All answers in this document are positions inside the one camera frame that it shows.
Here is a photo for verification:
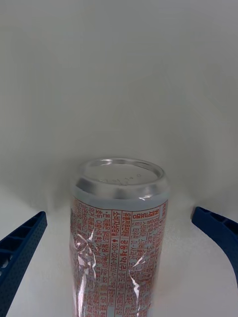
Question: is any pale can with orange band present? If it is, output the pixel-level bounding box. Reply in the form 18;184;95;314
70;156;171;317

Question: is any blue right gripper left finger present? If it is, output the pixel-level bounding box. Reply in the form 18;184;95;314
0;211;48;317

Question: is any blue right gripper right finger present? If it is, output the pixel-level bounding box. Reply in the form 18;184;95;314
191;206;238;300

